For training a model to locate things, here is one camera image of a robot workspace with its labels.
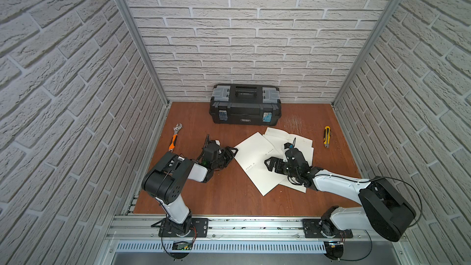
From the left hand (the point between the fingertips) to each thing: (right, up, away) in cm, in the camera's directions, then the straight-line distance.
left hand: (239, 150), depth 92 cm
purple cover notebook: (+8, -2, +3) cm, 8 cm away
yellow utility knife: (+50, +6, +10) cm, 52 cm away
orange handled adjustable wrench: (-37, +10, +14) cm, 41 cm away
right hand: (+17, -6, -3) cm, 18 cm away
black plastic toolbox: (+4, +24, +6) cm, 25 cm away
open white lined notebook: (+22, +5, +8) cm, 24 cm away
